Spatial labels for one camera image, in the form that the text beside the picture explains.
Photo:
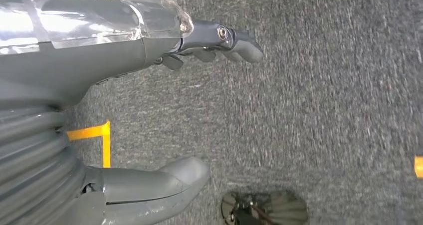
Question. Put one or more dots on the dark robot foot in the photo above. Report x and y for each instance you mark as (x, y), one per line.
(287, 210)

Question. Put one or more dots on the yellow floor tape marking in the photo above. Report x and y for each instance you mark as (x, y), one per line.
(419, 167)
(106, 144)

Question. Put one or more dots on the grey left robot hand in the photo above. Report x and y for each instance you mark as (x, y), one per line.
(82, 58)

